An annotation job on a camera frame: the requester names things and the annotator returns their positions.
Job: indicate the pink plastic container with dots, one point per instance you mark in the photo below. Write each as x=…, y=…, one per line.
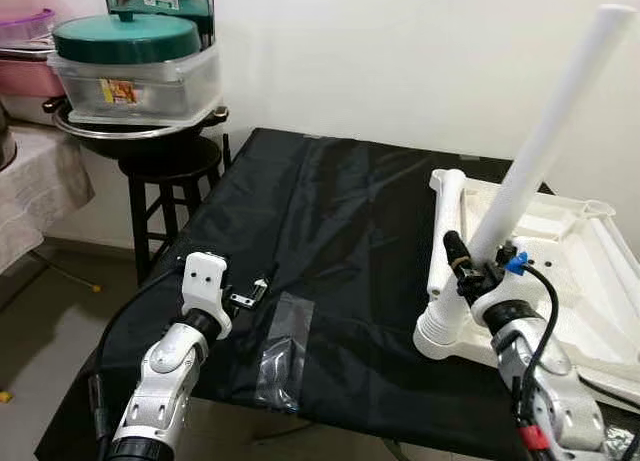
x=25, y=78

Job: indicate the clear tape patch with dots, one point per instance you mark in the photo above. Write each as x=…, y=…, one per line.
x=285, y=351

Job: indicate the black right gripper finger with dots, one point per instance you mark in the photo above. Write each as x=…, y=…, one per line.
x=458, y=253

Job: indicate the white plastic table top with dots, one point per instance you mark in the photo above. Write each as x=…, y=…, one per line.
x=580, y=281

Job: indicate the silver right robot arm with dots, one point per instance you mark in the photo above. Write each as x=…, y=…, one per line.
x=550, y=391

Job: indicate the framed picture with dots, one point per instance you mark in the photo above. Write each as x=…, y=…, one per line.
x=175, y=1

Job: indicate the beige cloth covered bench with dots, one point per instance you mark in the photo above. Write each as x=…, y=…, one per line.
x=35, y=186

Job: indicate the black wok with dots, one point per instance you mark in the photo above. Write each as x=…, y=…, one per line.
x=120, y=139

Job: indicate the black wooden stool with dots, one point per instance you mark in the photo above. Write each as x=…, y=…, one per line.
x=170, y=171

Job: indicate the black tablecloth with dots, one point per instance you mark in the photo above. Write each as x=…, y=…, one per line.
x=350, y=241

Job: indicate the crinkled clear plastic sheet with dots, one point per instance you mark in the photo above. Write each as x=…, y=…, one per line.
x=620, y=443

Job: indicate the green pot with lid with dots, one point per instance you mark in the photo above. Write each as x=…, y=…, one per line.
x=125, y=39

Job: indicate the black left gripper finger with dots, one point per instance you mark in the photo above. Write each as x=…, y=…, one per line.
x=266, y=281

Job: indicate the tan rubber band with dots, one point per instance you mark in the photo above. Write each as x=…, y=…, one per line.
x=459, y=264

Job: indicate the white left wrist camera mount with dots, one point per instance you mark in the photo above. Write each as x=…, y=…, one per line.
x=205, y=281

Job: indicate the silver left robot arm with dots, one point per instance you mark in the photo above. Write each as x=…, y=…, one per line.
x=165, y=376

